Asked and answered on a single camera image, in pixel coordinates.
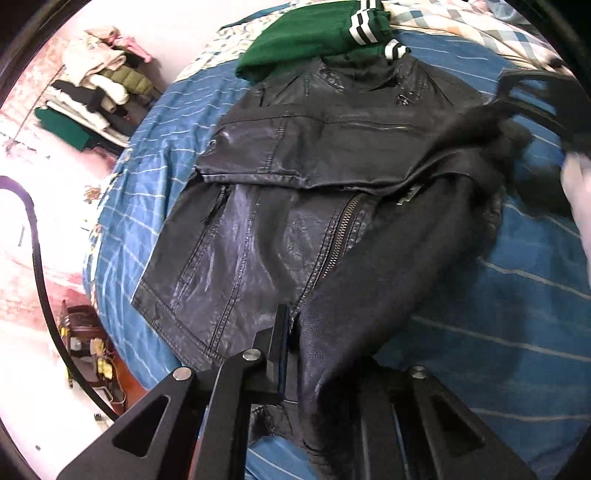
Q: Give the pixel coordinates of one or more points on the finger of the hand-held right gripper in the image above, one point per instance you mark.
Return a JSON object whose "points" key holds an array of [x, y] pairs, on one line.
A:
{"points": [[549, 106]]}

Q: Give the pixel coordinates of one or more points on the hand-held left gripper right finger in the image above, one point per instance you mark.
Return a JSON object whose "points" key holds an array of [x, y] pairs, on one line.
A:
{"points": [[398, 431]]}

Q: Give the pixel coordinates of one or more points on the blue striped bed cover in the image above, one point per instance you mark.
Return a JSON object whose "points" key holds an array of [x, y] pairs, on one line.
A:
{"points": [[485, 323]]}

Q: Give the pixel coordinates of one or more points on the pile of folded clothes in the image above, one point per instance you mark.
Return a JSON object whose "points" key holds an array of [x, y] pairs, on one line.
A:
{"points": [[99, 92]]}

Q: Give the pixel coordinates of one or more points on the green jacket with striped cuffs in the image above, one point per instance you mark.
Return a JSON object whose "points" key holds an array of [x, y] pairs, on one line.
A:
{"points": [[300, 41]]}

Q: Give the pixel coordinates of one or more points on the plaid blanket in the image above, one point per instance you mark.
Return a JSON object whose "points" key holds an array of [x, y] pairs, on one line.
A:
{"points": [[466, 23]]}

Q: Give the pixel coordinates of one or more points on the person's right forearm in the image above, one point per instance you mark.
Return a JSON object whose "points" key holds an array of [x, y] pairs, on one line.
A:
{"points": [[581, 198]]}

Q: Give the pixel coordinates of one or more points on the black leather jacket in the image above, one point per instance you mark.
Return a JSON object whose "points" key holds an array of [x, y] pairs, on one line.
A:
{"points": [[277, 221]]}

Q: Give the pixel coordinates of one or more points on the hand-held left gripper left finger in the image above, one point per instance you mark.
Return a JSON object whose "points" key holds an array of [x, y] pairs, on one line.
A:
{"points": [[282, 350]]}

